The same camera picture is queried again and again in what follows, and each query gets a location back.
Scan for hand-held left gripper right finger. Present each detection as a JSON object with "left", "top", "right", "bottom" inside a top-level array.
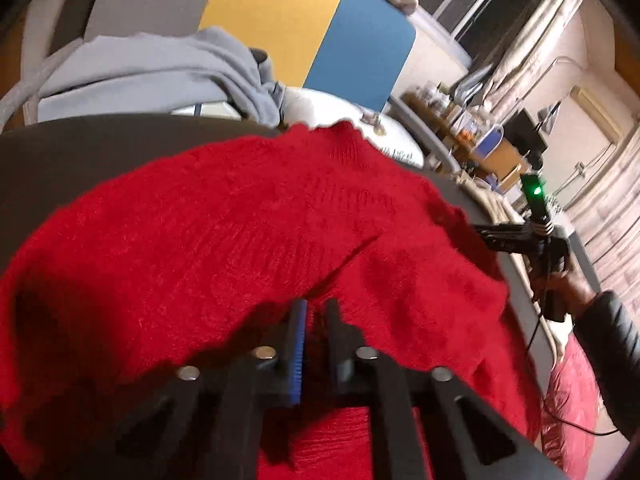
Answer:
[{"left": 325, "top": 300, "right": 566, "bottom": 480}]

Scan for grey yellow blue chair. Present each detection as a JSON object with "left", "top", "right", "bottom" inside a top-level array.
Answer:
[{"left": 25, "top": 0, "right": 461, "bottom": 171}]

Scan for black monitor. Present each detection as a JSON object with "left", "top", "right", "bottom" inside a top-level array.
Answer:
[{"left": 505, "top": 109, "right": 538, "bottom": 148}]

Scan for pink blanket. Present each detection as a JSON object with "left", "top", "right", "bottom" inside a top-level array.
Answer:
[{"left": 540, "top": 340, "right": 616, "bottom": 480}]

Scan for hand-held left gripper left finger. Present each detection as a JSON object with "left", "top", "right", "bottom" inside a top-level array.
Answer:
[{"left": 85, "top": 300, "right": 308, "bottom": 480}]

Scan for air conditioner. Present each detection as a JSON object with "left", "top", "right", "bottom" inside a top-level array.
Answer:
[{"left": 570, "top": 85, "right": 626, "bottom": 136}]

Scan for wooden table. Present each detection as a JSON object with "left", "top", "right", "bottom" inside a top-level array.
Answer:
[{"left": 405, "top": 90, "right": 481, "bottom": 156}]

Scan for white printed cushion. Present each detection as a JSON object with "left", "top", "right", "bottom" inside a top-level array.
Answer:
[{"left": 172, "top": 87, "right": 426, "bottom": 166}]

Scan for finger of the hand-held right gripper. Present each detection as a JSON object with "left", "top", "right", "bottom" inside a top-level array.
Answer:
[
  {"left": 472, "top": 224, "right": 536, "bottom": 241},
  {"left": 482, "top": 236, "right": 543, "bottom": 256}
]

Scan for blue folding chair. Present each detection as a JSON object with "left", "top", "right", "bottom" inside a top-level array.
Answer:
[{"left": 472, "top": 125, "right": 506, "bottom": 161}]

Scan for grey hoodie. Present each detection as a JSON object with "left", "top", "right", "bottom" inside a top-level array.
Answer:
[{"left": 0, "top": 27, "right": 288, "bottom": 131}]

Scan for wooden desk panel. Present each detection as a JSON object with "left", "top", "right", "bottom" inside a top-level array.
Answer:
[{"left": 482, "top": 137, "right": 531, "bottom": 191}]

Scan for beige folded cloth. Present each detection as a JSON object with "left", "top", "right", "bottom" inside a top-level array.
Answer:
[{"left": 460, "top": 180, "right": 531, "bottom": 231}]

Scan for person's right hand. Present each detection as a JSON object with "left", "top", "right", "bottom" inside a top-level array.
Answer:
[{"left": 531, "top": 267, "right": 601, "bottom": 318}]

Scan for red knitted sweater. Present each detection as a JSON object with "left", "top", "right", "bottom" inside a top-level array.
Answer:
[{"left": 0, "top": 122, "right": 543, "bottom": 480}]

